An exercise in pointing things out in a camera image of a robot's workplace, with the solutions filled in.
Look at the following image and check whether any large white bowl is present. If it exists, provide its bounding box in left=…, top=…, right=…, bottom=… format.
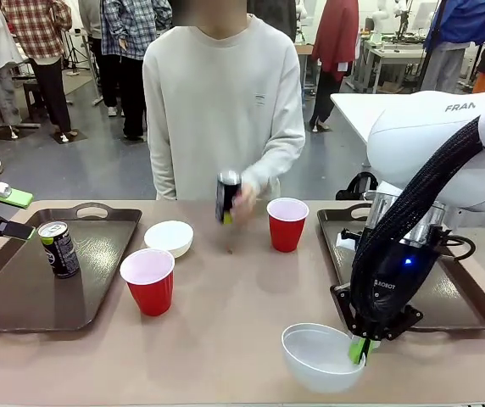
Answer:
left=281, top=322, right=368, bottom=395

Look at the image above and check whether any person's beige sweater torso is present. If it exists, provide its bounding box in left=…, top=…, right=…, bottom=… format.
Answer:
left=142, top=14, right=307, bottom=202

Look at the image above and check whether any dark stool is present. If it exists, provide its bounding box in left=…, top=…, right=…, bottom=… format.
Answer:
left=20, top=79, right=47, bottom=120

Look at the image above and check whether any black green drink can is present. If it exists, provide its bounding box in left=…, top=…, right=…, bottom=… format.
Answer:
left=38, top=220, right=81, bottom=280
left=215, top=170, right=244, bottom=226

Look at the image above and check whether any person's right forearm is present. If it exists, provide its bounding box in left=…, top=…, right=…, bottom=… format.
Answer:
left=148, top=137, right=180, bottom=202

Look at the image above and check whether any person's left forearm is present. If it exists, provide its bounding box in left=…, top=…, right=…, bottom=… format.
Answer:
left=242, top=125, right=307, bottom=200

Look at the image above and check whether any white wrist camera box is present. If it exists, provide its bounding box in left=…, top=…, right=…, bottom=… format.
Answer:
left=334, top=228, right=360, bottom=253

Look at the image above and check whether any bystander in red coat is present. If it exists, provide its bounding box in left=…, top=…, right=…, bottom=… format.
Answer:
left=308, top=0, right=360, bottom=132

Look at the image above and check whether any small white bowl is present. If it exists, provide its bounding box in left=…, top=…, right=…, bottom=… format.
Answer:
left=142, top=220, right=195, bottom=259

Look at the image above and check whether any person's left hand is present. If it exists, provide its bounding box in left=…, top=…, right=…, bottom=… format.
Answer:
left=231, top=174, right=270, bottom=212

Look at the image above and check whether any white background table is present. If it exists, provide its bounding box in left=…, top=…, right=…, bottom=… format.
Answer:
left=329, top=91, right=426, bottom=168

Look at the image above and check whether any grey metal workbench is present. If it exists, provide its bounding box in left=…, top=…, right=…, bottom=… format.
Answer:
left=354, top=36, right=429, bottom=92

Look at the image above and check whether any bystander in red plaid shirt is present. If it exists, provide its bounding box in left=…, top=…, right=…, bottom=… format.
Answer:
left=0, top=0, right=77, bottom=143

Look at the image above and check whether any red plastic cup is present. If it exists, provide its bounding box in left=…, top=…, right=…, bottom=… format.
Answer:
left=265, top=197, right=310, bottom=254
left=119, top=248, right=176, bottom=318

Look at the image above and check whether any thin black cable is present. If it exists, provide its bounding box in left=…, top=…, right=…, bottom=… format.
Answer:
left=436, top=233, right=477, bottom=257

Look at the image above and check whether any brown plastic serving tray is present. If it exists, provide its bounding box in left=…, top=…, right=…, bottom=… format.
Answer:
left=0, top=202, right=143, bottom=333
left=316, top=203, right=485, bottom=332

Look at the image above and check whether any black bag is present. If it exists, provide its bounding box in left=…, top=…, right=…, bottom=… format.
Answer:
left=335, top=171, right=380, bottom=202

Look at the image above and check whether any bystander in blue plaid shirt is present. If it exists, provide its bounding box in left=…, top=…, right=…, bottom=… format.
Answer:
left=98, top=0, right=173, bottom=142

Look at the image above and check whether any black braided cable sleeve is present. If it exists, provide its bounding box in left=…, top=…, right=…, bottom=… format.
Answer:
left=349, top=114, right=485, bottom=326

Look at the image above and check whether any bystander in blue jacket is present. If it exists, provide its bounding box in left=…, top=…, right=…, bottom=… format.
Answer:
left=419, top=0, right=485, bottom=95

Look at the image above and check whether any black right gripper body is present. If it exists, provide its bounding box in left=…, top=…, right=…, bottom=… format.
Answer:
left=354, top=239, right=443, bottom=341

